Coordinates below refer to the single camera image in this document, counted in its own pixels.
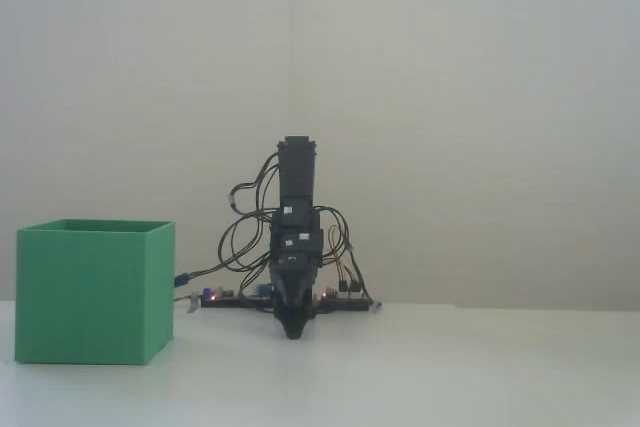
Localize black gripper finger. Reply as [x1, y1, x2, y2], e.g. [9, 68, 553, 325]
[295, 276, 320, 341]
[273, 276, 298, 341]

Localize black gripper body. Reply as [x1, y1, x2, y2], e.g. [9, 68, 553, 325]
[271, 251, 321, 278]

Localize green square bin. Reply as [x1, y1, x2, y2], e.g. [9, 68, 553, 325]
[14, 218, 177, 366]

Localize motor driver board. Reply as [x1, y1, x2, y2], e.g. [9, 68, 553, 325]
[319, 285, 369, 302]

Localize blue circuit board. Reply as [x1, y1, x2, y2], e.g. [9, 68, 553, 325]
[201, 285, 275, 301]

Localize coloured jumper wires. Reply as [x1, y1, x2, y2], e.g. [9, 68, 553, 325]
[327, 225, 367, 294]

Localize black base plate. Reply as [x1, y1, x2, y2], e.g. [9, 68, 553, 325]
[199, 296, 372, 312]

